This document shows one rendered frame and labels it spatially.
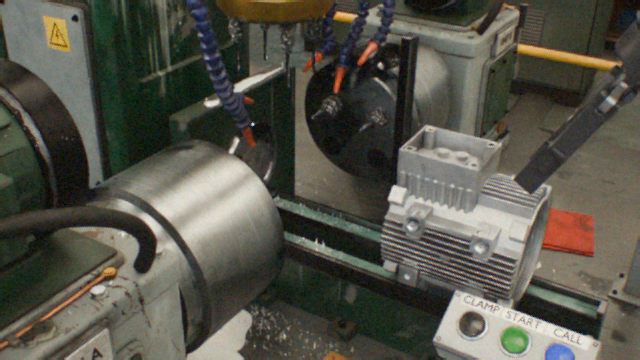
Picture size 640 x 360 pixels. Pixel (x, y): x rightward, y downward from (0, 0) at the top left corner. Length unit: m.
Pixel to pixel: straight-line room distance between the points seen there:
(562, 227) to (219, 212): 0.86
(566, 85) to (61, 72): 3.43
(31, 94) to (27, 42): 0.58
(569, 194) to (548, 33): 2.60
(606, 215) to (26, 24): 1.20
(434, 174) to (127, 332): 0.48
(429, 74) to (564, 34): 2.88
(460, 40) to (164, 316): 0.90
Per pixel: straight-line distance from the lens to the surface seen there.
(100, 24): 1.14
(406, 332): 1.17
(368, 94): 1.34
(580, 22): 4.21
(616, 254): 1.54
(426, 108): 1.35
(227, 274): 0.91
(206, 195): 0.92
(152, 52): 1.22
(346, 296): 1.20
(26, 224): 0.64
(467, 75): 1.50
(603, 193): 1.75
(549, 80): 4.33
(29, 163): 0.70
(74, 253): 0.79
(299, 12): 1.06
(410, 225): 1.03
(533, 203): 1.03
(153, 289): 0.77
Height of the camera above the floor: 1.60
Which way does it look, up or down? 29 degrees down
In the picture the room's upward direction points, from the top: 1 degrees clockwise
